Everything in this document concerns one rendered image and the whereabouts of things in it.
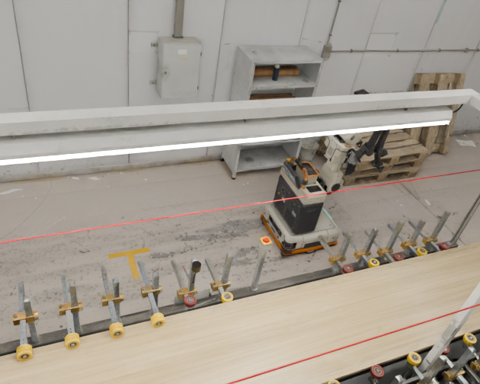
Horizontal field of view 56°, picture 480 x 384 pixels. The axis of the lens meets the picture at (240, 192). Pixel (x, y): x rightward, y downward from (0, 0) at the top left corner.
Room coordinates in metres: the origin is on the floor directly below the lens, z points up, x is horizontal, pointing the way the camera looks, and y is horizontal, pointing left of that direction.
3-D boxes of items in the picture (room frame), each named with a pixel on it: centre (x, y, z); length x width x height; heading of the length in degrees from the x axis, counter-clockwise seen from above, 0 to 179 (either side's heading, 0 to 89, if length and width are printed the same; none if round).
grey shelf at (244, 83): (4.96, -0.16, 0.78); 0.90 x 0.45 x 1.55; 119
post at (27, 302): (1.52, 1.08, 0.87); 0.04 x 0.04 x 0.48; 29
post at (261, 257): (2.26, -0.24, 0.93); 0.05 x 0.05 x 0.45; 29
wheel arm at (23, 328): (1.51, 1.12, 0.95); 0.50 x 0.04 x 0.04; 29
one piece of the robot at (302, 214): (3.71, -0.63, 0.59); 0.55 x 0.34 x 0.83; 29
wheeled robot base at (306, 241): (3.75, -0.71, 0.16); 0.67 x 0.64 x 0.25; 119
